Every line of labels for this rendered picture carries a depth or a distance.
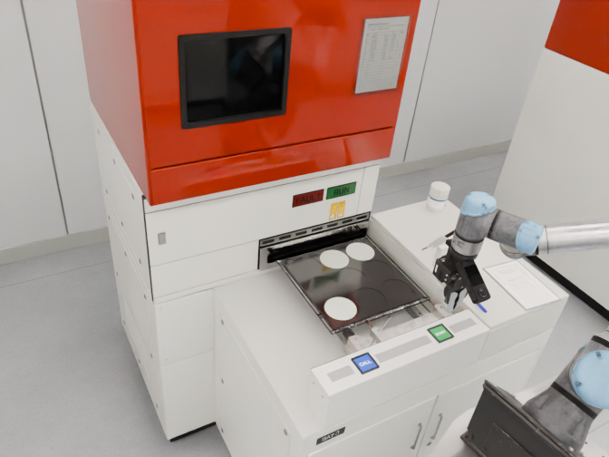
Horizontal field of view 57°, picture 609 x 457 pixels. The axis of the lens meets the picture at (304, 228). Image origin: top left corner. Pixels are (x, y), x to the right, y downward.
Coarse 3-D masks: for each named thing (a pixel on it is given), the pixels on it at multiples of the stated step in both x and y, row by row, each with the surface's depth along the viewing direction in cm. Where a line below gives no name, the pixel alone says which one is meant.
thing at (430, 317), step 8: (416, 320) 174; (424, 320) 174; (432, 320) 175; (392, 328) 170; (400, 328) 171; (408, 328) 171; (368, 336) 167; (392, 336) 167; (368, 344) 164; (344, 352) 164; (352, 352) 161
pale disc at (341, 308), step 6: (330, 300) 175; (336, 300) 175; (342, 300) 176; (348, 300) 176; (324, 306) 173; (330, 306) 173; (336, 306) 173; (342, 306) 173; (348, 306) 173; (354, 306) 174; (330, 312) 171; (336, 312) 171; (342, 312) 171; (348, 312) 171; (354, 312) 172; (336, 318) 169; (342, 318) 169; (348, 318) 169
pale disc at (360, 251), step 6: (348, 246) 199; (354, 246) 199; (360, 246) 199; (366, 246) 200; (348, 252) 196; (354, 252) 196; (360, 252) 196; (366, 252) 197; (372, 252) 197; (354, 258) 193; (360, 258) 193; (366, 258) 194
